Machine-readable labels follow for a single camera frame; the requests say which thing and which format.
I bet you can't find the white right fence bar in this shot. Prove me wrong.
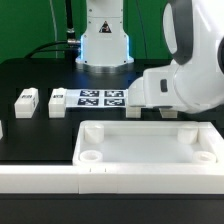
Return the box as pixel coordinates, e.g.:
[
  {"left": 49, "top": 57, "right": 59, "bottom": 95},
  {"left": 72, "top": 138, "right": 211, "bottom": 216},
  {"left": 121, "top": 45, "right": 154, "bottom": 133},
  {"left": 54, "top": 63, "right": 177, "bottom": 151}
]
[{"left": 198, "top": 122, "right": 224, "bottom": 159}]

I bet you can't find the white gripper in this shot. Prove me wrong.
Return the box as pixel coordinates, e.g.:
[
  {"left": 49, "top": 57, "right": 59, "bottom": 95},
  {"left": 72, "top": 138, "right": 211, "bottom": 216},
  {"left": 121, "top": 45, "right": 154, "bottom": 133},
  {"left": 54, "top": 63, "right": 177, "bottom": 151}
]
[{"left": 128, "top": 70, "right": 182, "bottom": 108}]

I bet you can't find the white desk tabletop tray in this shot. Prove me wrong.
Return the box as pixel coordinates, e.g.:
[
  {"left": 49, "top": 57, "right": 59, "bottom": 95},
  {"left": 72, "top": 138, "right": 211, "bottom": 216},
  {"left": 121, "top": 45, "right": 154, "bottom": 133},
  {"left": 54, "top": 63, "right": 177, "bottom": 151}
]
[{"left": 73, "top": 121, "right": 224, "bottom": 165}]

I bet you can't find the white left edge block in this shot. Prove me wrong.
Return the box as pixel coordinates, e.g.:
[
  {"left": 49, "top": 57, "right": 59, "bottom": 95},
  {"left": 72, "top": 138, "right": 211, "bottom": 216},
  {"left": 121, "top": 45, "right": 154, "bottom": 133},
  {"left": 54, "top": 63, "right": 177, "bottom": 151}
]
[{"left": 0, "top": 120, "right": 3, "bottom": 140}]

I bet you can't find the white fence bar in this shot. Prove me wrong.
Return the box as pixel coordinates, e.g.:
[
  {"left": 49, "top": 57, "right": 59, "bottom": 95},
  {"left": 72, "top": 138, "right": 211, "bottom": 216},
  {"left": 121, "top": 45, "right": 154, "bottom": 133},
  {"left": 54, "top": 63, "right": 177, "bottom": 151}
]
[
  {"left": 0, "top": 165, "right": 224, "bottom": 194},
  {"left": 198, "top": 122, "right": 224, "bottom": 159}
]

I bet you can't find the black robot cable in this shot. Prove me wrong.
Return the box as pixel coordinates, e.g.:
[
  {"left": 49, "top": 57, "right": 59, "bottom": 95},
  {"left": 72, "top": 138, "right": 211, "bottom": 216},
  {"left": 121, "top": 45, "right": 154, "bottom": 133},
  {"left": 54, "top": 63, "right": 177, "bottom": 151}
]
[{"left": 23, "top": 0, "right": 82, "bottom": 60}]

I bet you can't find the white front fence bar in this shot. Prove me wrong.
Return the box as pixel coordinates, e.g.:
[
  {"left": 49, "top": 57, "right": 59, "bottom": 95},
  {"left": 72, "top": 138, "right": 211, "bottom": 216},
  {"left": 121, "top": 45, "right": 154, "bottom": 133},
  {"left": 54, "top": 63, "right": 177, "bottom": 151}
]
[{"left": 0, "top": 165, "right": 224, "bottom": 194}]

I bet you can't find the white fiducial marker sheet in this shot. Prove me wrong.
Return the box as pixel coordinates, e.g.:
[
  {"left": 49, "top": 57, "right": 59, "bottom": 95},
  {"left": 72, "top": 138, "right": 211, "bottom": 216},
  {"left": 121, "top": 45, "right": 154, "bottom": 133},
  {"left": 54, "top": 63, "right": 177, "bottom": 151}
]
[{"left": 66, "top": 89, "right": 127, "bottom": 108}]

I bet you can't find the thin white cable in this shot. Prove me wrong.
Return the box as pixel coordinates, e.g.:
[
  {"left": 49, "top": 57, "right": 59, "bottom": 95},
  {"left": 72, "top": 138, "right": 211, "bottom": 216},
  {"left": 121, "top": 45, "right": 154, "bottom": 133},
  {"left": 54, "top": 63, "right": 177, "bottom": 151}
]
[{"left": 49, "top": 0, "right": 59, "bottom": 60}]

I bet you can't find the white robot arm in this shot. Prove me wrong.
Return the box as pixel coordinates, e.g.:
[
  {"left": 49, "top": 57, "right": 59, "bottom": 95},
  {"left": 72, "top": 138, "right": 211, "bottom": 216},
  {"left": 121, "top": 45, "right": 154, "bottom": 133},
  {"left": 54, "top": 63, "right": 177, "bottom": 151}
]
[{"left": 76, "top": 0, "right": 224, "bottom": 118}]

